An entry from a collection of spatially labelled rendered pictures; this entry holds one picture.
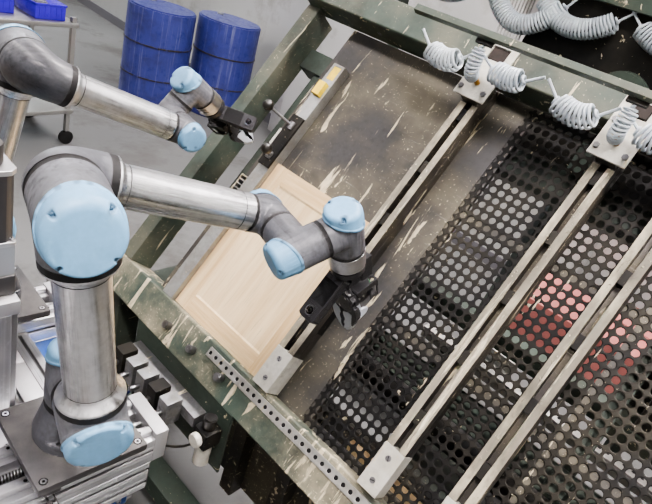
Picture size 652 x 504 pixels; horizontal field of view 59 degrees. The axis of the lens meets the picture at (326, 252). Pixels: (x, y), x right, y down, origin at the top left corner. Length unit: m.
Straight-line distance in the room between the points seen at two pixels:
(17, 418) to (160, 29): 5.04
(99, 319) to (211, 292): 1.00
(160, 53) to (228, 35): 0.72
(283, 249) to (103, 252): 0.33
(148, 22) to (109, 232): 5.32
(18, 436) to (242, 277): 0.82
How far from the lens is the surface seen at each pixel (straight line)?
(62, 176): 0.85
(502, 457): 1.46
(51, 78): 1.42
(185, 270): 1.96
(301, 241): 1.02
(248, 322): 1.80
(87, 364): 0.99
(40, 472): 1.29
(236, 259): 1.89
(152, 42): 6.11
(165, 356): 1.93
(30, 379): 1.59
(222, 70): 6.39
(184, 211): 1.03
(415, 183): 1.66
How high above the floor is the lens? 2.05
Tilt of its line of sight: 28 degrees down
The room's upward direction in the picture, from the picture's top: 18 degrees clockwise
